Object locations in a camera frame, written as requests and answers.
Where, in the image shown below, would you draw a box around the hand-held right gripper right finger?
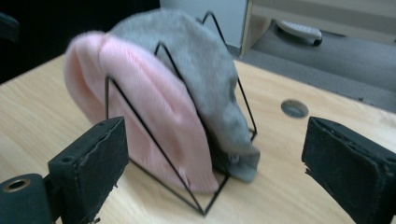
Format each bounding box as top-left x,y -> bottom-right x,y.
301,116 -> 396,224

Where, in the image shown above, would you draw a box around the dark curtain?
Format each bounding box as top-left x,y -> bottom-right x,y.
0,0 -> 161,84

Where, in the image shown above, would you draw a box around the pink knit beanie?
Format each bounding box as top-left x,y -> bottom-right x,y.
64,30 -> 220,194

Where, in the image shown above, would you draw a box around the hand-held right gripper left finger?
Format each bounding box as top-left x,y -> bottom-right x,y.
47,116 -> 131,224

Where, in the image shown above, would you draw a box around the grey round table grommet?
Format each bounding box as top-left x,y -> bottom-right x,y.
280,98 -> 310,119

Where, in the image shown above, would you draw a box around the black wire rack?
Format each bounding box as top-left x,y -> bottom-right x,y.
104,10 -> 259,217

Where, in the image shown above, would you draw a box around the grey knit beanie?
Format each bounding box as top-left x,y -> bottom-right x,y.
107,7 -> 262,184

